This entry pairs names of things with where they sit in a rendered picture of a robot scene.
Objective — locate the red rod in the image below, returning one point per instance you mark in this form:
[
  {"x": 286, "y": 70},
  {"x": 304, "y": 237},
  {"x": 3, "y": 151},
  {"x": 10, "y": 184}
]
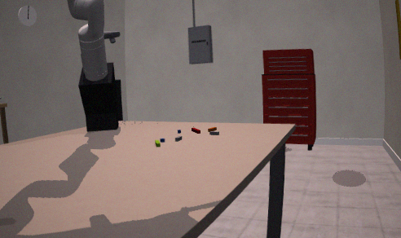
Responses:
[{"x": 196, "y": 130}]

